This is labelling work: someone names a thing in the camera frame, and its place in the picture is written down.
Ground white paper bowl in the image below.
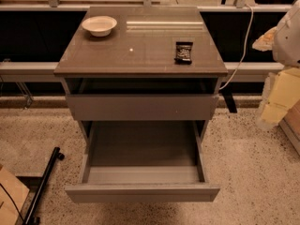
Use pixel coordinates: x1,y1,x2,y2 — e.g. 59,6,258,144
82,16,117,38

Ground brown cardboard box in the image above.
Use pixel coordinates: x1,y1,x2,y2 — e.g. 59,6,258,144
0,164,29,225

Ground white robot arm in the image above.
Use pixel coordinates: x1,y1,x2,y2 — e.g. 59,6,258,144
252,0,300,68

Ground closed grey top drawer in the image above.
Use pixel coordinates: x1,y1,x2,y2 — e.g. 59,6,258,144
66,95,218,121

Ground open grey middle drawer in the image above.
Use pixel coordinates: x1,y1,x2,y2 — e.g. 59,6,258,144
66,121,219,203

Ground black rxbar chocolate bar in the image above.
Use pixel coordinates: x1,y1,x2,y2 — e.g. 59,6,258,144
174,41,193,65

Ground grey metal railing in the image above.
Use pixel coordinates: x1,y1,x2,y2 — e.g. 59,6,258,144
0,0,297,83

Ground white cable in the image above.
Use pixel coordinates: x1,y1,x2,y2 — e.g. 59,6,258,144
218,4,255,91

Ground grey drawer cabinet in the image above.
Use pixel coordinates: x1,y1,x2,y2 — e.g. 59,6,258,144
54,7,228,142

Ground black cable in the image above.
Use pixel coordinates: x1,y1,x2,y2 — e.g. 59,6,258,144
0,183,25,222

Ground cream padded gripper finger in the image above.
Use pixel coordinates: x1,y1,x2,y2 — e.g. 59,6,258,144
252,27,277,52

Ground black metal stand leg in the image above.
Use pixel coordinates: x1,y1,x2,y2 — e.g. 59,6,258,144
22,147,65,225

